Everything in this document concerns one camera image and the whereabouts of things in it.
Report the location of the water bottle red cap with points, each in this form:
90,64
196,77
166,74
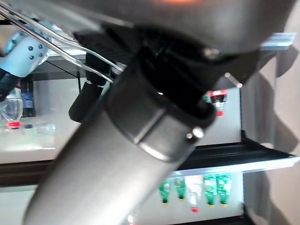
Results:
194,189
12,110

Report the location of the black metal shelf board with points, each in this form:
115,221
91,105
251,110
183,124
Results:
234,150

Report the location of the Pepsi bottle blue label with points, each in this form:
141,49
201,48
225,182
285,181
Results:
28,103

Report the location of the Coca-Cola bottle red label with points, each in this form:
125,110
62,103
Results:
218,93

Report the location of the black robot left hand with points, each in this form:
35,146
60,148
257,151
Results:
187,23

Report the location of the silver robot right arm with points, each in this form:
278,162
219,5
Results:
25,54

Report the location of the blue plastic shopping basket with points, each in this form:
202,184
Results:
93,53

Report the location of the green Sprite bottle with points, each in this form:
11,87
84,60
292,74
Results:
223,186
164,189
180,187
209,187

